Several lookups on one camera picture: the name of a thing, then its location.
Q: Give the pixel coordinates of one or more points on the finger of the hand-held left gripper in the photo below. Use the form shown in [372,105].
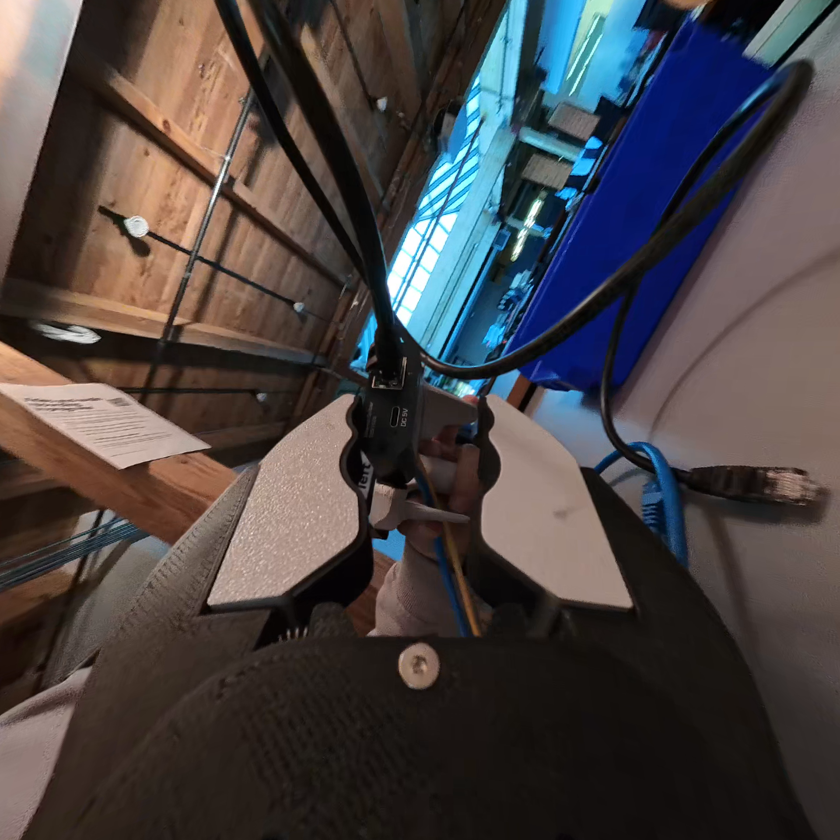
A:
[446,410]

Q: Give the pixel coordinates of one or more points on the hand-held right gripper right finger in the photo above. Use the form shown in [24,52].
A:
[558,512]

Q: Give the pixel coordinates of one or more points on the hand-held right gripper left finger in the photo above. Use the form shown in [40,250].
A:
[295,505]

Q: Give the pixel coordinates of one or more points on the black network adapter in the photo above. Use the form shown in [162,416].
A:
[387,426]

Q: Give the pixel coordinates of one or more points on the person's right forearm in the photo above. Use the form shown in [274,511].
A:
[26,754]

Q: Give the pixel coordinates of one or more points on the person's left forearm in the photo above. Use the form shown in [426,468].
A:
[407,597]

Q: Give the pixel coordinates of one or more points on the light grey desk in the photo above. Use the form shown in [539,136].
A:
[754,328]

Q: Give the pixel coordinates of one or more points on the person's left hand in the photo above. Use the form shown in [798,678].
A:
[463,489]

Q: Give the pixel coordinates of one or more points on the wooden plank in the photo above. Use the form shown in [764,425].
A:
[131,485]

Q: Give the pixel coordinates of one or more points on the white paper note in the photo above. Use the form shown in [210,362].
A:
[98,420]

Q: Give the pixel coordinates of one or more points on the blue plastic bin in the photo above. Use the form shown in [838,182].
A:
[623,262]

